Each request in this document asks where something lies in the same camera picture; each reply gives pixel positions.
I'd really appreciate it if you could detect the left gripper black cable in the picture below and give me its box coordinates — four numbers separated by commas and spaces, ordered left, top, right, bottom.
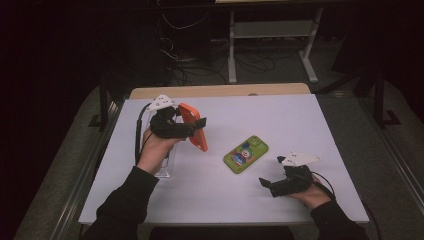
134, 102, 154, 167

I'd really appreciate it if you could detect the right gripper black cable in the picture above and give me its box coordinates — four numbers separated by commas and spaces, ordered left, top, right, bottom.
309, 170, 383, 240

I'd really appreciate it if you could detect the tangle of black floor cables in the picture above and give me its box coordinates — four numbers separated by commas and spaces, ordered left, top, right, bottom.
159, 39, 278, 87

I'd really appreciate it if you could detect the white metal desk frame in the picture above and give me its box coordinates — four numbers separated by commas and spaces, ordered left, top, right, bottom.
227, 7, 325, 84

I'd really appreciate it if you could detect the clear plastic rack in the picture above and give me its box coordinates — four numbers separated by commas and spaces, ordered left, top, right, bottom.
153, 143, 178, 179

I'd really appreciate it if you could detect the green clown phone case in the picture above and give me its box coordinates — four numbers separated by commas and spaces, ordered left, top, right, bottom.
223, 135, 270, 175

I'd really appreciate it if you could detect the person's right hand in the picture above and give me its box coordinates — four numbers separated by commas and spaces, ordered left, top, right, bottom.
287, 175, 333, 210

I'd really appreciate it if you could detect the person's left hand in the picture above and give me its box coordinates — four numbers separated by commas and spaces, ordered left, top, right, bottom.
136, 127, 185, 176

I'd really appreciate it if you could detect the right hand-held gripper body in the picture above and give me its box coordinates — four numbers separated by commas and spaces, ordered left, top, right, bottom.
269, 151, 323, 198

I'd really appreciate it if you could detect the orange phone case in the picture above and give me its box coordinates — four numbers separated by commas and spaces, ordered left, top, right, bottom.
178, 102, 209, 153

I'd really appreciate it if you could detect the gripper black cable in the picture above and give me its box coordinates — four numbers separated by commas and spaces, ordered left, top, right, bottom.
309, 170, 383, 240
134, 102, 154, 167

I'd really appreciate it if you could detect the black metal stand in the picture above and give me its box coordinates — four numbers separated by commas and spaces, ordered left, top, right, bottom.
372, 66, 403, 130
88, 74, 113, 133

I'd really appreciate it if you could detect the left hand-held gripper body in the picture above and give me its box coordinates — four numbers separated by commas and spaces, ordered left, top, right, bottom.
145, 94, 198, 140

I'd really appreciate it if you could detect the wooden table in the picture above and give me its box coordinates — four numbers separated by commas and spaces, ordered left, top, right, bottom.
129, 82, 312, 100

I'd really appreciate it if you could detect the metal floor rail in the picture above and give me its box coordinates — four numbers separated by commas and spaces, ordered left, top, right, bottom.
358, 96, 424, 204
49, 99, 122, 240

